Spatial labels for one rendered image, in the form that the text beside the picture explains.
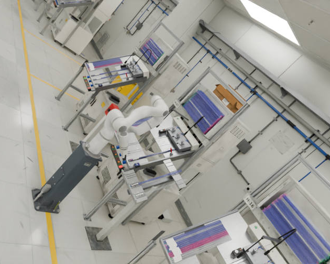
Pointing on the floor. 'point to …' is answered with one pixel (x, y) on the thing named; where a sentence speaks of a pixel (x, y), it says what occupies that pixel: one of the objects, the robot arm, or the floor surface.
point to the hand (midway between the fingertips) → (124, 158)
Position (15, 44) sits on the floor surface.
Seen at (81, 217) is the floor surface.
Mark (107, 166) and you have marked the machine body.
